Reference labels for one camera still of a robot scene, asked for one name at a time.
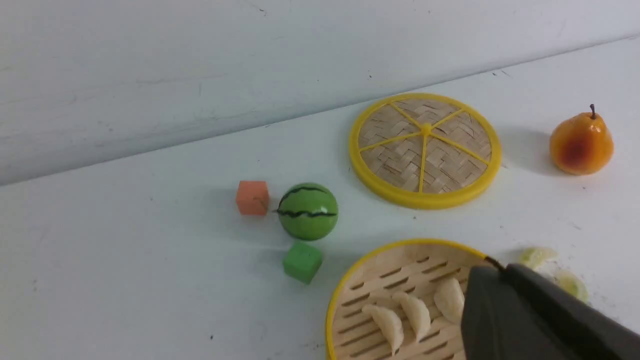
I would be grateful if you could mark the white dumpling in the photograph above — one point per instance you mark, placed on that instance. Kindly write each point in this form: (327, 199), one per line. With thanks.
(390, 325)
(450, 300)
(417, 313)

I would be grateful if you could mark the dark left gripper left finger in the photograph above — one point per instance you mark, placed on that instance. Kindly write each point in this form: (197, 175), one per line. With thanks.
(498, 324)

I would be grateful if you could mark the pale green dumpling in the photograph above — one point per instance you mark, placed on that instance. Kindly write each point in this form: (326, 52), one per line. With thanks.
(536, 257)
(571, 284)

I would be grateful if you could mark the orange toy pear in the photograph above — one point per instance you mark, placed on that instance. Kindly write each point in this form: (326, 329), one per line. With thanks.
(581, 145)

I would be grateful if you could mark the orange foam cube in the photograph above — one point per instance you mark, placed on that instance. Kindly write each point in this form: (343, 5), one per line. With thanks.
(252, 198)

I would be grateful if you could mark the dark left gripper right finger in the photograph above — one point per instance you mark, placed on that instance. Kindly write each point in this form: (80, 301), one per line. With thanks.
(586, 331)

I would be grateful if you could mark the green toy watermelon ball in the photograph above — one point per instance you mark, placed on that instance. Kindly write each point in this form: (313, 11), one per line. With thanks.
(308, 211)

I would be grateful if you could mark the bamboo steamer tray yellow rim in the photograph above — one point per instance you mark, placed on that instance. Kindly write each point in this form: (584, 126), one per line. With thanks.
(414, 267)

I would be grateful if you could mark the green foam cube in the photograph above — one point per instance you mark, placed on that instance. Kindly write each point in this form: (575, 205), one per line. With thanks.
(302, 262)

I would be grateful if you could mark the woven steamer lid yellow rim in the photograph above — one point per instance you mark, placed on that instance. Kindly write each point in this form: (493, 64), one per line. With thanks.
(424, 151)

